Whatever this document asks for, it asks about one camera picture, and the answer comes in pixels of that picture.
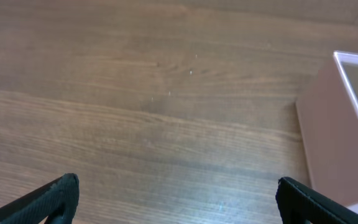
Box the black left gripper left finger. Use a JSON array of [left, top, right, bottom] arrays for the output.
[[0, 173, 80, 224]]

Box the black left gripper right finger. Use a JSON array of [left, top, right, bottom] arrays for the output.
[[275, 177, 358, 224]]

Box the white cardboard box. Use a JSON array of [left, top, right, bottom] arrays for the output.
[[296, 51, 358, 214]]

